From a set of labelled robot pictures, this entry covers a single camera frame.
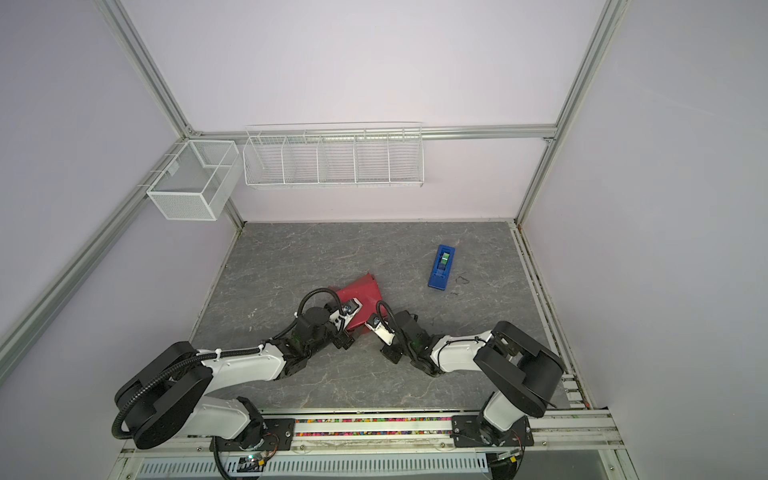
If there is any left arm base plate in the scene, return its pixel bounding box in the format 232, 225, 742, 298
209, 417, 296, 453

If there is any small white mesh basket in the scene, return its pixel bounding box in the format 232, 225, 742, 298
147, 140, 244, 221

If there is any long white wire basket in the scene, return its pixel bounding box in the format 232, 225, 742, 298
242, 122, 425, 188

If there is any blue tape dispenser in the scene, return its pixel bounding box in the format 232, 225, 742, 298
428, 245, 455, 291

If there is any white slotted cable duct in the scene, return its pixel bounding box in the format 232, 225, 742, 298
135, 453, 490, 479

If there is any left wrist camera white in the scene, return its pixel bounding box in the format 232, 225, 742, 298
340, 298, 362, 330

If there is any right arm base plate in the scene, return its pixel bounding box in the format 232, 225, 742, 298
449, 414, 534, 448

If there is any dark red wrapping paper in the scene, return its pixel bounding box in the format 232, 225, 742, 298
334, 273, 382, 333

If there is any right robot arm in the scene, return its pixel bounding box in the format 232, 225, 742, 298
366, 301, 565, 444

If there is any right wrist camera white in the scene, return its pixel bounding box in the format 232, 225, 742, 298
365, 314, 395, 346

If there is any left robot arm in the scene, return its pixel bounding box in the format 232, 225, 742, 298
111, 289, 363, 450

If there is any aluminium front rail frame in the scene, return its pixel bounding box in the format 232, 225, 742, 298
109, 410, 637, 479

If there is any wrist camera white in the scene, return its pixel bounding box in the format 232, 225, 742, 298
340, 298, 362, 330
365, 314, 395, 346

